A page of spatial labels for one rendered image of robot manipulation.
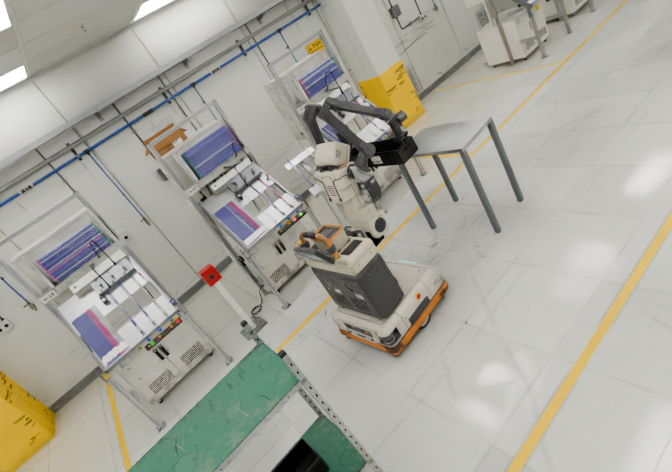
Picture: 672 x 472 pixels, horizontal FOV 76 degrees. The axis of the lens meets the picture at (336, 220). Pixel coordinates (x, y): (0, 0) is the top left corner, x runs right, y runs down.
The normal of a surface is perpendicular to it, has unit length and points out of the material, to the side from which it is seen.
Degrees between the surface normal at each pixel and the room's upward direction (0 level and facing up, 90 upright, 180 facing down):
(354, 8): 90
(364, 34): 90
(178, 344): 90
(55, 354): 90
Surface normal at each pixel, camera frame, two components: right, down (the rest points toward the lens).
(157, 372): 0.54, 0.09
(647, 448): -0.49, -0.77
